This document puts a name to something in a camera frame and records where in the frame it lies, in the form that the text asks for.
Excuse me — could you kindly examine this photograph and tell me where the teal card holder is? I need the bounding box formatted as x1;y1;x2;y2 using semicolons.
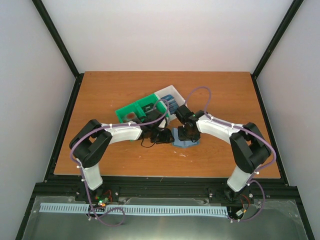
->
171;127;200;149

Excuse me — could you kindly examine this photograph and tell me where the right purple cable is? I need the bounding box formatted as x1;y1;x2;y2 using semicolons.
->
184;86;277;223

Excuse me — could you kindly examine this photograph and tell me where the small electronics board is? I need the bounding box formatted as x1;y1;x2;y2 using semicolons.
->
95;195;113;207

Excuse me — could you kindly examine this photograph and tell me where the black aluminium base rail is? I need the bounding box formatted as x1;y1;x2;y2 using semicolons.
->
16;174;315;240

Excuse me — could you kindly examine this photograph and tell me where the metal base plate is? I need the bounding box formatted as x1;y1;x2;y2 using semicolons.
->
22;197;308;240

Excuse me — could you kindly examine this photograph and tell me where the black frame post left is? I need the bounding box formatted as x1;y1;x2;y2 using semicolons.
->
31;0;85;79

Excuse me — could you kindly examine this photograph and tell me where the black frame post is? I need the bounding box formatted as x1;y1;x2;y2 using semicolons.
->
31;0;85;79
251;0;305;78

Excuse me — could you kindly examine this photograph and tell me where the blue card stack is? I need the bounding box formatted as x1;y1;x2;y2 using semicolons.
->
161;94;179;114

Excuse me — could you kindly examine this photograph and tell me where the black frame post right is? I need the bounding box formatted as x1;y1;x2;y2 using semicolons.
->
251;0;305;78

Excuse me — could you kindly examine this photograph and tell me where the black card stack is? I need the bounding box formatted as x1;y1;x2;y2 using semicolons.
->
141;102;155;115

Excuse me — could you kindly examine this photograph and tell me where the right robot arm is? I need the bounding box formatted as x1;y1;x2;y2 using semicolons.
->
175;109;277;193

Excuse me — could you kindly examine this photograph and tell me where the light blue cable duct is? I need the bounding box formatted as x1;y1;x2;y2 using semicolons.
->
39;203;228;218

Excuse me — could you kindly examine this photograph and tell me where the red white card stack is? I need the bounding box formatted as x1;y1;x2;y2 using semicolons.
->
122;112;137;123

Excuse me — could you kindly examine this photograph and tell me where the green bin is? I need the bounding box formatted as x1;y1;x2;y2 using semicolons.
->
135;93;167;118
115;102;143;123

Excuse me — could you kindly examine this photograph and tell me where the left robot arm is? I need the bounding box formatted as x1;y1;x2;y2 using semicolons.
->
69;110;174;202

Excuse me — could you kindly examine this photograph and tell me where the white bin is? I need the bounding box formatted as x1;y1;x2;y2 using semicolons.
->
154;85;185;121

